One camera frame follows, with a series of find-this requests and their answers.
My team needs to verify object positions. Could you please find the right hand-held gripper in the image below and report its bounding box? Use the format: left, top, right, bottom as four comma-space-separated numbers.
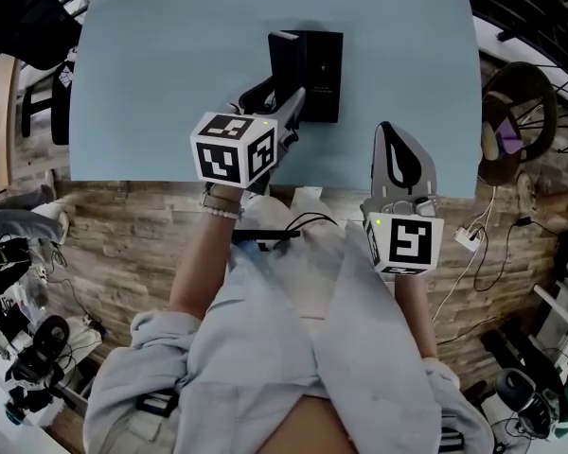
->
361, 120, 446, 276

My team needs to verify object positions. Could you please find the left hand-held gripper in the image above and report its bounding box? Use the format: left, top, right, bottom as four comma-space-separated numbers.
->
189, 75, 309, 189

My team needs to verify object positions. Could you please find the black telephone base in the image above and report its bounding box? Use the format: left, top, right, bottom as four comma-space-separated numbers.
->
280, 29, 345, 125

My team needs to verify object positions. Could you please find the person's left forearm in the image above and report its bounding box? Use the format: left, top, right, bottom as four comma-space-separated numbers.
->
168, 181, 266, 322

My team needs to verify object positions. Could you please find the person's right forearm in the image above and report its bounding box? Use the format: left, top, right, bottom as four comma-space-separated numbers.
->
391, 271, 439, 361

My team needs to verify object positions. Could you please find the white power adapter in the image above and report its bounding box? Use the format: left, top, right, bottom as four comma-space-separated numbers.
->
453, 226, 483, 254

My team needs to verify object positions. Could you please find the beige wrist band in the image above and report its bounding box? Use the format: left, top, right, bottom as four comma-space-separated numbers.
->
199, 191, 243, 209

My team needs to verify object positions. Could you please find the black bar device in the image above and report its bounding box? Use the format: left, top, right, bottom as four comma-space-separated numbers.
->
230, 228, 301, 243

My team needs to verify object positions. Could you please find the purple cushion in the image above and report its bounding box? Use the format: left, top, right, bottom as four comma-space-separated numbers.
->
495, 119, 524, 156

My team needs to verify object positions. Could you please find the brown wicker chair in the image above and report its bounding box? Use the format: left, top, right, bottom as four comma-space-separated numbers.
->
479, 61, 560, 189

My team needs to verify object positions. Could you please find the black stool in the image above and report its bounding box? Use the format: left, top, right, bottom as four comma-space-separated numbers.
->
20, 69, 73, 147

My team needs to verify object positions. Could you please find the light blue sweatshirt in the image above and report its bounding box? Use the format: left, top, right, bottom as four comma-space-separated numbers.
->
83, 234, 497, 454

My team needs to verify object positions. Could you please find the black office chair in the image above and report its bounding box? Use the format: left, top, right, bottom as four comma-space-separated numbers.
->
0, 0, 84, 73

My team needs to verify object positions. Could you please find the white bead bracelet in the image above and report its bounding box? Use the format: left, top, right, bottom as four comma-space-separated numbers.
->
202, 203, 245, 221

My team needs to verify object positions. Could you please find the white cable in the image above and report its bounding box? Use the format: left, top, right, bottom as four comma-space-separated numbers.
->
432, 184, 499, 322

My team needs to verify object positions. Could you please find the long black cable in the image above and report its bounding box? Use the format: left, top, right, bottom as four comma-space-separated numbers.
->
471, 214, 567, 294

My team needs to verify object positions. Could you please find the black wire frame chair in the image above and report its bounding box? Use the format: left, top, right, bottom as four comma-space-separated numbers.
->
496, 14, 568, 156

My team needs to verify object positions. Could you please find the black strap buckle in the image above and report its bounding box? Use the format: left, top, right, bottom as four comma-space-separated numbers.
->
135, 389, 180, 419

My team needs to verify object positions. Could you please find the black camera equipment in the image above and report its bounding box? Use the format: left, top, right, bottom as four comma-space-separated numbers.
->
3, 313, 73, 413

